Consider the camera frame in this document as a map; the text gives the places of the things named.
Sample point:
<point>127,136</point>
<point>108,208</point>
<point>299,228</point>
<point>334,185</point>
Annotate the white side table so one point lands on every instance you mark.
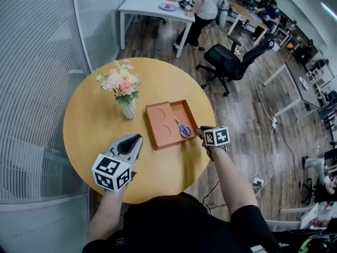
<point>312,215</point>

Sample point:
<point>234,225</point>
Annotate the person's black shirt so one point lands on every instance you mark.
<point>179,225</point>

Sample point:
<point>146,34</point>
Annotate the white flat object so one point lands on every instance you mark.
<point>304,83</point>

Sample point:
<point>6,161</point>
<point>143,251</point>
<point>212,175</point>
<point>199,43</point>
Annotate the wooden-top white-legged table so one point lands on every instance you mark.
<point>245,12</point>

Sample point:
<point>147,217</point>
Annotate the blue plate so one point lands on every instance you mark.
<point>162,7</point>

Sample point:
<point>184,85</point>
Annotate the white power strip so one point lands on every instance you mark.
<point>258,181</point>
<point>274,122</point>

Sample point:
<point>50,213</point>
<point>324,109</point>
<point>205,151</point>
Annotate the white rectangular table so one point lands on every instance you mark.
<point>142,3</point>

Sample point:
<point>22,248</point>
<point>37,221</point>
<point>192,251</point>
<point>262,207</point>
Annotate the orange chair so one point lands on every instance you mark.
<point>289,47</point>

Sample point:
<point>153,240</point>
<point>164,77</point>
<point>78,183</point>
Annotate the orange tray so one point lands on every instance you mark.
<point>160,125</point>

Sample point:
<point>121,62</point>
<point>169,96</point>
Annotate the person's left forearm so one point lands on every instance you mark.
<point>105,215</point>

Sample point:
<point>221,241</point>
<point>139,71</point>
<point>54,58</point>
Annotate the pink flower bouquet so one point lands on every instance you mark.
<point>123,86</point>

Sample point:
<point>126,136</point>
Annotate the green black device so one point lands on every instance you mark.
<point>314,245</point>

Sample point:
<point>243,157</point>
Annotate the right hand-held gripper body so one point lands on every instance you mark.
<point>217,136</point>

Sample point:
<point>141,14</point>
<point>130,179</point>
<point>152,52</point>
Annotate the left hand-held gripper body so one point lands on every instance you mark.
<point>110,170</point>

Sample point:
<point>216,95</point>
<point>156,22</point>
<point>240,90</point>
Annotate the white ribbed vase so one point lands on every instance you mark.
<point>129,111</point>

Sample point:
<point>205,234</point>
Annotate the black office chair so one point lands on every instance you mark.
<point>223,59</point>

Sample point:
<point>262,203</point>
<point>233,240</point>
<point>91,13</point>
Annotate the dark-top white-legged table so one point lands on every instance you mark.
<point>305,88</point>

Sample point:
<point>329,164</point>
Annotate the person's right forearm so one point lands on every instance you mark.
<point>231,178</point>

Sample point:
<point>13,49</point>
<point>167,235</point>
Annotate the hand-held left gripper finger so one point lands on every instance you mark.
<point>116,142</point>
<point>138,151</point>

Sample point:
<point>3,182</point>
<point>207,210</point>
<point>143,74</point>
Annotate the round wooden table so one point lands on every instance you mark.
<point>92,130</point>

